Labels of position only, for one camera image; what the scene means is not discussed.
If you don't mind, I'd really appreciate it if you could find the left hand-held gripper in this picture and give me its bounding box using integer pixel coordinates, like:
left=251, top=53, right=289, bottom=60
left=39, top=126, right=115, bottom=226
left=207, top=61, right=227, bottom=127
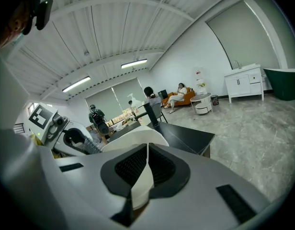
left=28, top=103, right=92, bottom=157

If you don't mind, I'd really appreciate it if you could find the round white side table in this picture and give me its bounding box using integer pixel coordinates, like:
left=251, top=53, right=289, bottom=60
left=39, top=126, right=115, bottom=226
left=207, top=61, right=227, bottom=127
left=190, top=92, right=214, bottom=115

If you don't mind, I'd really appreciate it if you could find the dark green bathtub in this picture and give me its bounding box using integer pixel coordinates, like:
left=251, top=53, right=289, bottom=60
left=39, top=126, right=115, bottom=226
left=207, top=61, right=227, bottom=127
left=263, top=68, right=295, bottom=102

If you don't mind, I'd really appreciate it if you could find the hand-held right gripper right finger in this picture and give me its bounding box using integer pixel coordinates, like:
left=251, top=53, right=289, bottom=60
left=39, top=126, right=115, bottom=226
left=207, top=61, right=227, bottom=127
left=137, top=142, right=270, bottom=230

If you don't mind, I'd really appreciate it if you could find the person's head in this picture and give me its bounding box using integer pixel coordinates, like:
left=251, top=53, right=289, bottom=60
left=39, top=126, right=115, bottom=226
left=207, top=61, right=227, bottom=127
left=0, top=0, right=34, bottom=49

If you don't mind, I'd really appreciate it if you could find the light blue face mask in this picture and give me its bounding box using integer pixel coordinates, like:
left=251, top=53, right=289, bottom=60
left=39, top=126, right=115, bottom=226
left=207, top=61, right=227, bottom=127
left=7, top=32, right=26, bottom=49

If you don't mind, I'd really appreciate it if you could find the dark chair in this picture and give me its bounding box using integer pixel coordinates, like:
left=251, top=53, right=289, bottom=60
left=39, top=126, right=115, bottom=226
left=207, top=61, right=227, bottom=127
left=151, top=103, right=169, bottom=124

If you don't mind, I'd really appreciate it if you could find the person's torso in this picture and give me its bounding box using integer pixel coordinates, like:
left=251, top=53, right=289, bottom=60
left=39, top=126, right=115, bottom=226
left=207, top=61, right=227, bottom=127
left=0, top=46, right=68, bottom=230

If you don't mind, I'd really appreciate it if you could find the orange sofa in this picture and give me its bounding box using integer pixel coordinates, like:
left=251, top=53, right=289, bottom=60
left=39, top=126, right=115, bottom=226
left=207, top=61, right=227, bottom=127
left=161, top=87, right=196, bottom=107

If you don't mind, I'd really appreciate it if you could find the long ceiling lamp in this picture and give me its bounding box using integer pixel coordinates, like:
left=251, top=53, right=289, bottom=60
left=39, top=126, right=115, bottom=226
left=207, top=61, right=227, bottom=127
left=61, top=76, right=91, bottom=93
left=121, top=58, right=148, bottom=69

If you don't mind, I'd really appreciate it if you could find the black head-worn camera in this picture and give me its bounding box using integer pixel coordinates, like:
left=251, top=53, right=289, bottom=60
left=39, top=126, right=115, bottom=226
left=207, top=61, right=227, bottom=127
left=23, top=0, right=54, bottom=36

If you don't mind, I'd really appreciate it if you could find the black faucet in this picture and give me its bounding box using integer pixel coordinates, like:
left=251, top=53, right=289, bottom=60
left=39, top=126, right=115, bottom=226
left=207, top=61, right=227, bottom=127
left=134, top=102, right=160, bottom=127

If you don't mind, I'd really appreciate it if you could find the white display stand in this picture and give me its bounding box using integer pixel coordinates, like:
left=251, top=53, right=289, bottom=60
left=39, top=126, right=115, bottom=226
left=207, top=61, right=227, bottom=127
left=192, top=67, right=208, bottom=95

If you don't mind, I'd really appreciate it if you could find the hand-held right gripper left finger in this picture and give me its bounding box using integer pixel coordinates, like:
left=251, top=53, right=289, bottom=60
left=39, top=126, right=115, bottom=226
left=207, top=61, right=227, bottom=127
left=55, top=143, right=148, bottom=230

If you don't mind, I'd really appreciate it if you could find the dark sink cabinet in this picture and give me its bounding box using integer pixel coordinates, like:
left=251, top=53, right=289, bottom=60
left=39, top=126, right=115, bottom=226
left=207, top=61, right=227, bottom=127
left=109, top=121, right=216, bottom=158

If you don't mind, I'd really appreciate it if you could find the black backpack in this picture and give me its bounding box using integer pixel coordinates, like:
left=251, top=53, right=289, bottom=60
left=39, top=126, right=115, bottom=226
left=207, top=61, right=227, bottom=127
left=93, top=111, right=110, bottom=137

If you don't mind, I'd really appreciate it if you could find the person's left forearm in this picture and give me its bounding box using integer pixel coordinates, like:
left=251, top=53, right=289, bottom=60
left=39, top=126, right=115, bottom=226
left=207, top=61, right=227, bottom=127
left=30, top=133, right=67, bottom=158

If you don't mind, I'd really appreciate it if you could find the white vanity cabinet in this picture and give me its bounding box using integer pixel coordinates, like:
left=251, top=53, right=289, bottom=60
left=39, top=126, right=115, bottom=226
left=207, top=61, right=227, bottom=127
left=224, top=64, right=265, bottom=104

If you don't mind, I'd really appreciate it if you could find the grey roller blind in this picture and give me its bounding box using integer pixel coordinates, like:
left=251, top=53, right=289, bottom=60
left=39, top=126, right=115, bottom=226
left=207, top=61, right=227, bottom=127
left=250, top=0, right=295, bottom=69
left=85, top=87, right=122, bottom=120
left=112, top=78, right=147, bottom=113
left=206, top=0, right=280, bottom=71

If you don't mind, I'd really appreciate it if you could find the glass window wall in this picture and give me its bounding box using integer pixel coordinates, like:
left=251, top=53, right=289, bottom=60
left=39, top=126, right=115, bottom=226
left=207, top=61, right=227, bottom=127
left=27, top=102, right=40, bottom=116

